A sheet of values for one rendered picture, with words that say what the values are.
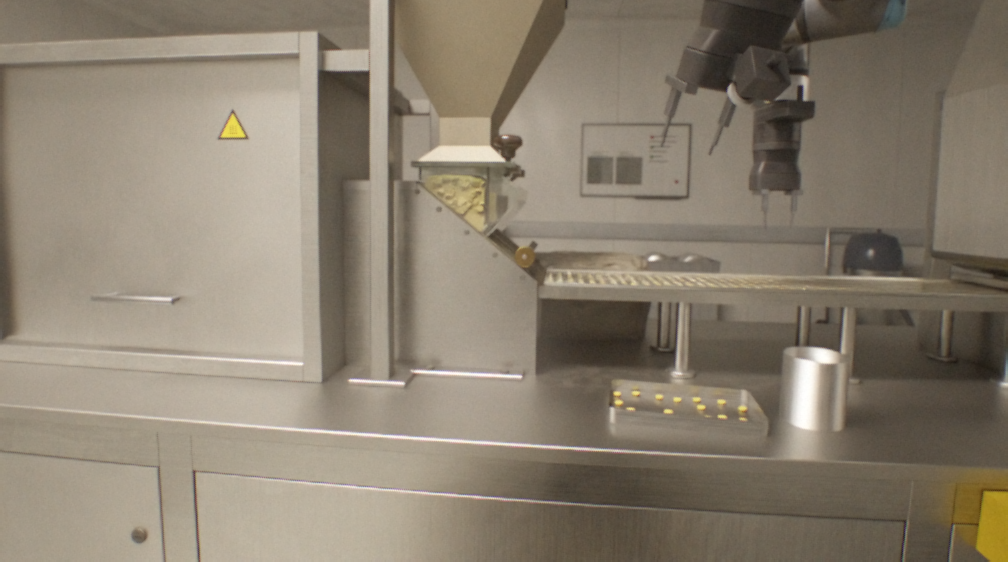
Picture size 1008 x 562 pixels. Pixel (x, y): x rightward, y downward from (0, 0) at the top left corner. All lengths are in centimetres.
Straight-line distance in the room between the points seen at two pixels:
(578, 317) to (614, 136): 367
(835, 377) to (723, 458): 20
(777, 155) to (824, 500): 53
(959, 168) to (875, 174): 413
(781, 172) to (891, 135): 450
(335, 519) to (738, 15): 71
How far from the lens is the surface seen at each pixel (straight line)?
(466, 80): 92
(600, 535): 72
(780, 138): 97
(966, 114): 126
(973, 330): 132
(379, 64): 85
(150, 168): 104
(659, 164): 474
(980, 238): 120
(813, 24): 87
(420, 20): 92
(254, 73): 95
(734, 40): 48
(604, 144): 469
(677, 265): 422
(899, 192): 547
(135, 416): 86
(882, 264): 471
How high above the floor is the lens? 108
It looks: 4 degrees down
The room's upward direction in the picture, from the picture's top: 1 degrees clockwise
